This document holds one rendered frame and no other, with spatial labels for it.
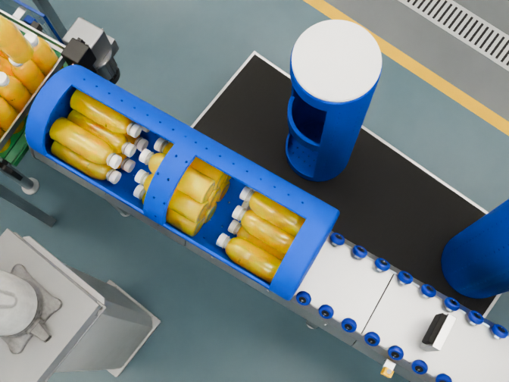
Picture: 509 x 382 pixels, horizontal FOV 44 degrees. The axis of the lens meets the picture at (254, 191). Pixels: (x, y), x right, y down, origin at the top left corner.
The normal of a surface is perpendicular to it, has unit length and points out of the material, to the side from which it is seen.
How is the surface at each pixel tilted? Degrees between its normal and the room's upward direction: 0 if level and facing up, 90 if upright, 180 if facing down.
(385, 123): 0
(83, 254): 0
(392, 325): 0
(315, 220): 23
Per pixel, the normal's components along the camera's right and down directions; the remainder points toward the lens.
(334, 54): -0.03, -0.25
